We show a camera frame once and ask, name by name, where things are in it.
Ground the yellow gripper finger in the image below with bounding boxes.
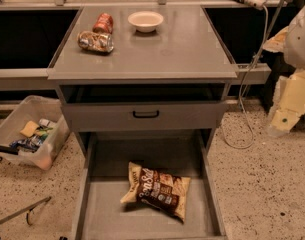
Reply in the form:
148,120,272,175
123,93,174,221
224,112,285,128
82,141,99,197
267,69,305,137
263,27,288,53

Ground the brown chip bag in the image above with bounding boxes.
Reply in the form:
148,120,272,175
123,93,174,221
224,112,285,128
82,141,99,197
120,162,191,222

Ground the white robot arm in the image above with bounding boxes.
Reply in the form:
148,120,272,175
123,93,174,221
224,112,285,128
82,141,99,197
263,5,305,137

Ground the closed top drawer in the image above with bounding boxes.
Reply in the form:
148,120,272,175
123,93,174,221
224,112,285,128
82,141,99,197
62,102,227,132

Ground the grey drawer cabinet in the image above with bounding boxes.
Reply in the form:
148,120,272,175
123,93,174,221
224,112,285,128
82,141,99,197
46,4,240,240

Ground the open middle drawer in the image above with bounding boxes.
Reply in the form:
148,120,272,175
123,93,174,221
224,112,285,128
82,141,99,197
71,130,228,240

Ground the white bowl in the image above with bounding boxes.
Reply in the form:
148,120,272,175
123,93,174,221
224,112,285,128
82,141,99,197
128,11,164,33

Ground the silver brown soda can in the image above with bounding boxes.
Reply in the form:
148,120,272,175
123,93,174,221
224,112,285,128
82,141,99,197
77,31,114,53

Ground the red soda can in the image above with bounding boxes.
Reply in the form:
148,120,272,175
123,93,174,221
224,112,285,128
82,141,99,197
92,13,113,34

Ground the small white bottle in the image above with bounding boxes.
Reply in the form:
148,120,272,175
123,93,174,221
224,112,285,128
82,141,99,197
39,118,56,128

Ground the clear plastic bin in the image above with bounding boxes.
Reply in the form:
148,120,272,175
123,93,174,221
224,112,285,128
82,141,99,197
0,96,69,170

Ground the yellow sponge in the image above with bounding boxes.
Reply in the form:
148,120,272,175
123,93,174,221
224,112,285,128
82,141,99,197
20,121,39,137

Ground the blue snack wrapper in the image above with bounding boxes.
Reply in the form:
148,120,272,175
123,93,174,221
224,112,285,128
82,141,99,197
9,135,44,152

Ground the metal rod on floor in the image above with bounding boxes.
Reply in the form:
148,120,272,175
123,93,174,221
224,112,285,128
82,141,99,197
0,196,52,225

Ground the black marker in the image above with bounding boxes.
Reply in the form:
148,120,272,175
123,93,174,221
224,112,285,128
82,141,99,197
0,146,18,155

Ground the white cable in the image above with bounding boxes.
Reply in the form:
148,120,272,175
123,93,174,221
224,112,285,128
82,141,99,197
220,4,270,150

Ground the black drawer handle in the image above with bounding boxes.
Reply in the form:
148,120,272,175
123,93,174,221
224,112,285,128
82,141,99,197
132,110,160,119

